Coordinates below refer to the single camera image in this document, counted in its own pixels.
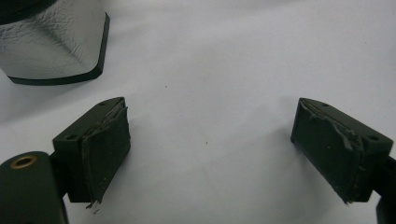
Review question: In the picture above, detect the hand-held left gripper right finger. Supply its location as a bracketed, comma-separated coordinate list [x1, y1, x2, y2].
[290, 97, 394, 204]

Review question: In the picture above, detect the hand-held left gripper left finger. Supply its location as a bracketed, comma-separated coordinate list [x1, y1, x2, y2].
[51, 96, 132, 214]

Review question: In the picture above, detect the black silver strap sandal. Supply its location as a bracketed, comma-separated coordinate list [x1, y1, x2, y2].
[0, 0, 111, 87]

